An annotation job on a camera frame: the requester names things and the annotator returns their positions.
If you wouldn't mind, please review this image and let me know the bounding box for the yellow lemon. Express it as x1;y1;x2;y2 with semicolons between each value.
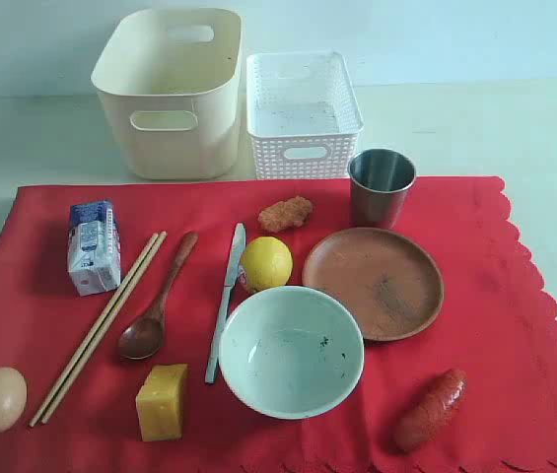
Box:
239;236;293;294

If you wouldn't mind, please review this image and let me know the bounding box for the fried chicken nugget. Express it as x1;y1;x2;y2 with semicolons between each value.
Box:
257;196;313;233

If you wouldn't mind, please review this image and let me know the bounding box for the yellow cheese block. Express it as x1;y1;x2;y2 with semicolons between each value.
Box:
135;364;188;441

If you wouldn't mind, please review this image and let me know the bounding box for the red sausage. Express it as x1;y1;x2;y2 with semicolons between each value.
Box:
392;369;466;452

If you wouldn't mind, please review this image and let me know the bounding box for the silver table knife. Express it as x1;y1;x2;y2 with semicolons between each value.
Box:
204;223;246;384

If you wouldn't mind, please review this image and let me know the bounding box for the red scalloped table cloth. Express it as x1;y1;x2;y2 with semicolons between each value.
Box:
0;177;557;472

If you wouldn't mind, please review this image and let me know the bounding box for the stainless steel cup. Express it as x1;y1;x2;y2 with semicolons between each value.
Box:
348;149;417;229

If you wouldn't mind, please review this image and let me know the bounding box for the pale green bowl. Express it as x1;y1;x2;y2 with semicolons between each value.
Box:
218;286;365;420

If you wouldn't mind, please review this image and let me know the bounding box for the white woven plastic basket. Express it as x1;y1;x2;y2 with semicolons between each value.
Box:
246;51;364;179

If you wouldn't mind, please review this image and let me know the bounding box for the left wooden chopstick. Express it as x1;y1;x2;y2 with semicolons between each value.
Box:
29;233;160;428

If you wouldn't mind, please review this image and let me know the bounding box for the brown round plate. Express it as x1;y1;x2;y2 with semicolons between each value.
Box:
302;228;445;342

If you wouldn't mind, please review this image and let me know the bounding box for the brown wooden spoon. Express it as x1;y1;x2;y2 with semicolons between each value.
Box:
117;232;198;360

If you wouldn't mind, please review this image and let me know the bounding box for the blue white milk carton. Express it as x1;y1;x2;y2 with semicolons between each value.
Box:
67;200;121;297

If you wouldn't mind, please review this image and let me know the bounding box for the cream plastic bin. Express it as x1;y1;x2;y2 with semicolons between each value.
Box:
91;8;242;180

